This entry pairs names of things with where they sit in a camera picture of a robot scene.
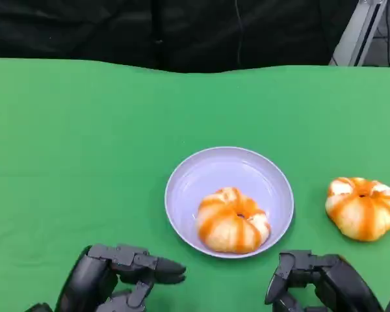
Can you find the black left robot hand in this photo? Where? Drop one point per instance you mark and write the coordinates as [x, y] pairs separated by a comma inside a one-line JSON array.
[[84, 282]]

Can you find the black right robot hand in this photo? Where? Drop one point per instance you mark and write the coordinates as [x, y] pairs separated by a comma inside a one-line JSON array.
[[338, 279]]

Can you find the orange and white bread roll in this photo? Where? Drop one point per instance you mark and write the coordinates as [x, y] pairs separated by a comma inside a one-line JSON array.
[[230, 227], [364, 211]]

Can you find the green table cloth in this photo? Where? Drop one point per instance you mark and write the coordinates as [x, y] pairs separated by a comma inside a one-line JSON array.
[[84, 130]]

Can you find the lilac plate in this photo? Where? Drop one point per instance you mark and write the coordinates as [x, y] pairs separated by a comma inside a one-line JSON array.
[[221, 169]]

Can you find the black backdrop curtain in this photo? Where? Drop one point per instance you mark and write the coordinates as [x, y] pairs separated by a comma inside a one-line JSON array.
[[117, 29]]

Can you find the aluminium frame post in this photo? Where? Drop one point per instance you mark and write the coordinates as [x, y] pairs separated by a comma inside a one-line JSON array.
[[352, 35]]

